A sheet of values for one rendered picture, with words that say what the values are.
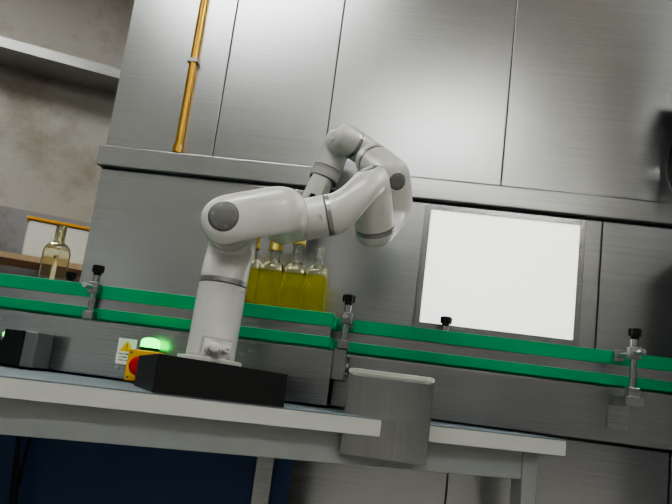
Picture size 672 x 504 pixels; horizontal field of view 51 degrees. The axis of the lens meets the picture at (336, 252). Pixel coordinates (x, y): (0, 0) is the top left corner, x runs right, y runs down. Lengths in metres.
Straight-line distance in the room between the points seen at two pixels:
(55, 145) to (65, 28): 0.77
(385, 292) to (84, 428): 0.90
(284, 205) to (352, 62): 0.89
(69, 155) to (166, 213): 2.74
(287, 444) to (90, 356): 0.56
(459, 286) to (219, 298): 0.77
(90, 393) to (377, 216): 0.65
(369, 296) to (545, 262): 0.48
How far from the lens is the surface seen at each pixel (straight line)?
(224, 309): 1.38
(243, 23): 2.24
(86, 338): 1.76
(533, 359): 1.77
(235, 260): 1.41
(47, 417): 1.33
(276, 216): 1.33
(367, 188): 1.41
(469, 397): 1.72
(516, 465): 1.68
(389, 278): 1.92
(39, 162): 4.76
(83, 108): 4.87
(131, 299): 1.75
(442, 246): 1.94
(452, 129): 2.07
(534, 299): 1.95
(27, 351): 1.73
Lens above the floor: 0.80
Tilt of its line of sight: 11 degrees up
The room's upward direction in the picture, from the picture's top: 7 degrees clockwise
